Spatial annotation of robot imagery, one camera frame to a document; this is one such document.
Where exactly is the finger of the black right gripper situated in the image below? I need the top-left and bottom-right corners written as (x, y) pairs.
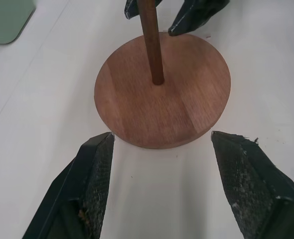
top-left (167, 0), bottom-right (230, 37)
top-left (124, 0), bottom-right (141, 20)

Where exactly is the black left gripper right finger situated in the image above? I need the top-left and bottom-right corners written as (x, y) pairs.
top-left (210, 130), bottom-right (294, 239)

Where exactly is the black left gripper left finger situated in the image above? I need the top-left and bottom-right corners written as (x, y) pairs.
top-left (22, 131), bottom-right (116, 239)

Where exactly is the dark wooden pole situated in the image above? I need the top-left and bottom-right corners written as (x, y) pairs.
top-left (140, 0), bottom-right (166, 86)

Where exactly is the round wooden base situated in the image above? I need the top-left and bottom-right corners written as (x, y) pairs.
top-left (94, 33), bottom-right (232, 150)

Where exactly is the pale green plastic container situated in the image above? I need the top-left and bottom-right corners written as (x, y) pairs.
top-left (0, 0), bottom-right (36, 45)

